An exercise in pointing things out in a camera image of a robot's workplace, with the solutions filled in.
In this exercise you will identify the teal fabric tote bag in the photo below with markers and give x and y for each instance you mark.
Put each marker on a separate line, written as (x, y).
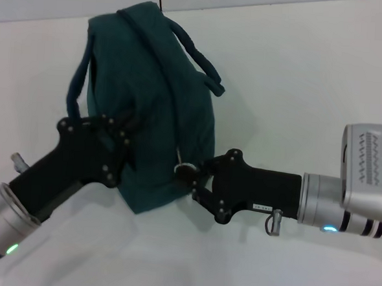
(154, 108)

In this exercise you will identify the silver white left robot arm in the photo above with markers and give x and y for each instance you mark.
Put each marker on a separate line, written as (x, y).
(4, 222)

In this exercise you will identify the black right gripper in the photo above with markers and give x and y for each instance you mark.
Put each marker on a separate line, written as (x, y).
(259, 192)

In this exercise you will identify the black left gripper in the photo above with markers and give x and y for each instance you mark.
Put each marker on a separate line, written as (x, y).
(70, 161)

